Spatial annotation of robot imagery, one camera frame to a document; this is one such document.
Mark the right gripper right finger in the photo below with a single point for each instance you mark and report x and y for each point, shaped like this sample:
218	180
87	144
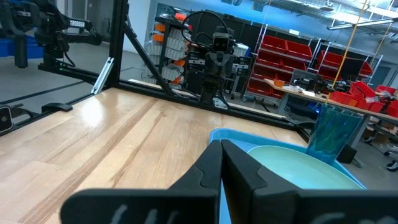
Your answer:
295	208

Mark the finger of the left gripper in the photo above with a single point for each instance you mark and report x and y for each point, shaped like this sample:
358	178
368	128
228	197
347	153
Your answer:
216	90
206	91

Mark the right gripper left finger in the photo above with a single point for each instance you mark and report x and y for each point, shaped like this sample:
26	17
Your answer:
155	205

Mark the pale green round plate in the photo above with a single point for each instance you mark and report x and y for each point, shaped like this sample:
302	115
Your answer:
295	171

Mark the teal translucent ribbed cup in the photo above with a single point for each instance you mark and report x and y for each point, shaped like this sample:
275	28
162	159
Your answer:
332	133

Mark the black Trossen-labelled robot arm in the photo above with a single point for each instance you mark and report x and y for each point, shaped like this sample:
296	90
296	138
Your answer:
53	25

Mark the blue plastic tray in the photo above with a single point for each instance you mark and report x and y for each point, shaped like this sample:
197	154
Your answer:
239	143

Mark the shelf of white orange bins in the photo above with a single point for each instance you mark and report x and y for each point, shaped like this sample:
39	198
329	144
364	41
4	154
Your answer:
169	46

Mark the red bin shelf rack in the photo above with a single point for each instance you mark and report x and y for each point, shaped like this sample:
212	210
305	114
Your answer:
280	62

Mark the wooden workbench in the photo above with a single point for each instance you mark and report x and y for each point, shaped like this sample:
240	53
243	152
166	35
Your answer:
311	95

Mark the red bins on workbench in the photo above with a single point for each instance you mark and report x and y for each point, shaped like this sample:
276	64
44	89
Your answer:
363	96

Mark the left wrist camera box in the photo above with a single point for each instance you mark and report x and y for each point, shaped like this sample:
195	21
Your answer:
221	42

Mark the black metal table frame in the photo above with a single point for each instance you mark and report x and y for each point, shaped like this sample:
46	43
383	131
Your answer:
118	46

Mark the silver aluminium bracket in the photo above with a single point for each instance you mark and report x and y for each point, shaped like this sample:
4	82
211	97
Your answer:
102	76

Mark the black table-level camera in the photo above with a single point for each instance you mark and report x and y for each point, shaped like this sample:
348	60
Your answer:
5	119

